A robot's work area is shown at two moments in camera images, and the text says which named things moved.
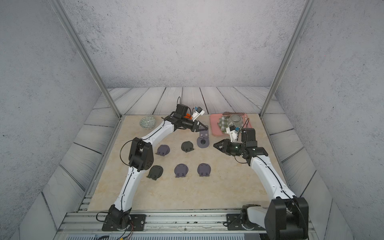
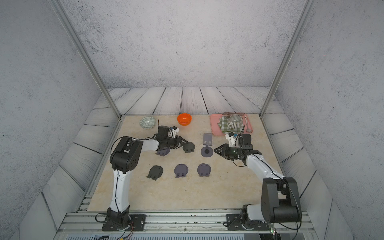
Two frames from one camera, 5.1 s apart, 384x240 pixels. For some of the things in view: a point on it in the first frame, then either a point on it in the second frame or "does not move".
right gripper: (226, 146) to (222, 153)
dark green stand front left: (155, 172) does not move
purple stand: (204, 170) does not move
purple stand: (163, 150) does not move
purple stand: (203, 141) to (207, 151)
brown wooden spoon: (227, 113) does not move
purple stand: (181, 170) does not move
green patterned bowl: (147, 122) does not move
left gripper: (195, 125) to (178, 141)
